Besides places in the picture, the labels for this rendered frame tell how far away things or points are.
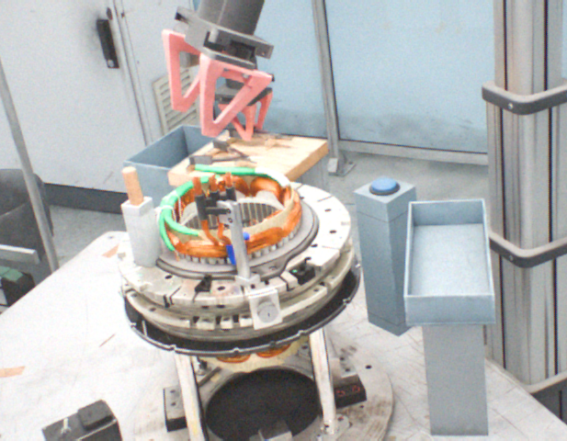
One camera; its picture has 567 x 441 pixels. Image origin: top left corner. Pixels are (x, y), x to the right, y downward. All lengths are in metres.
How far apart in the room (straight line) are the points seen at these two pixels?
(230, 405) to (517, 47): 0.69
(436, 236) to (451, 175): 2.47
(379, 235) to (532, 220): 0.24
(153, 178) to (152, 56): 2.04
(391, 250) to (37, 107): 2.59
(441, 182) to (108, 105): 1.34
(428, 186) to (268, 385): 2.32
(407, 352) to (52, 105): 2.54
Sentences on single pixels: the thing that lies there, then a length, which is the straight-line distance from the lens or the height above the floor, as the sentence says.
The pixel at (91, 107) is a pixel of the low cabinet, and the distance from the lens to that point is 3.70.
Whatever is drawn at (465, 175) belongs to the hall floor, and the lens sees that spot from 3.81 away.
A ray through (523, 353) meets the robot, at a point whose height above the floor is 0.73.
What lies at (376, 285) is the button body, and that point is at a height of 0.87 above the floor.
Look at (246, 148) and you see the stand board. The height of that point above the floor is 1.06.
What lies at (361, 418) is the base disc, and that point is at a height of 0.80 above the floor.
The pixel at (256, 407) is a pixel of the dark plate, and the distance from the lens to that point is 1.47.
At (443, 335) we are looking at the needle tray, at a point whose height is 0.95.
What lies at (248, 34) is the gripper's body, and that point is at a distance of 0.89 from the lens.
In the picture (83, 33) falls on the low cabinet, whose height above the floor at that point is 0.77.
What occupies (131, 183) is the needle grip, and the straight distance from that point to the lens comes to 1.19.
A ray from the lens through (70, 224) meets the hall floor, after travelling 3.91.
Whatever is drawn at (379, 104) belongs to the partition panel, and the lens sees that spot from 3.74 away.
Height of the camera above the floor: 1.71
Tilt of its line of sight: 27 degrees down
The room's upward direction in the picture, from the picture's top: 8 degrees counter-clockwise
